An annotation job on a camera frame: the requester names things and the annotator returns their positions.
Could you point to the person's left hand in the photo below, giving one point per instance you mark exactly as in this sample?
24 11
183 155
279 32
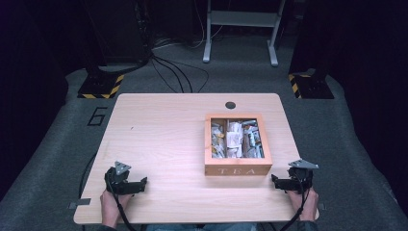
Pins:
110 208

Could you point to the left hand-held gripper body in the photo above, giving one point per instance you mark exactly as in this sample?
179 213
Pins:
117 183

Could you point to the person's right hand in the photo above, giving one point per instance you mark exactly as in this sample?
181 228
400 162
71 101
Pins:
306 205

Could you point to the dark cabinet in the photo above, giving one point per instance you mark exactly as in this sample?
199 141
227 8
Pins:
118 29

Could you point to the black stand base striped edge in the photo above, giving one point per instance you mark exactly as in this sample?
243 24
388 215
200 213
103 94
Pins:
99 86
312 87

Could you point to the pile of tea packets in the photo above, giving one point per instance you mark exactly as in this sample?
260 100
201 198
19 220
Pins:
235 141

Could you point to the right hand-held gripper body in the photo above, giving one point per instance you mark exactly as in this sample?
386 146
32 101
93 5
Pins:
300 179

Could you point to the wooden tea box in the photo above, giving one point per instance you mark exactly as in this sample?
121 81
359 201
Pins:
238 169

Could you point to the grey tape strip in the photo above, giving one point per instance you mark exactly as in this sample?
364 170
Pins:
79 203

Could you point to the white metal stand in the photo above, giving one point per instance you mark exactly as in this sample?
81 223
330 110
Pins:
242 18

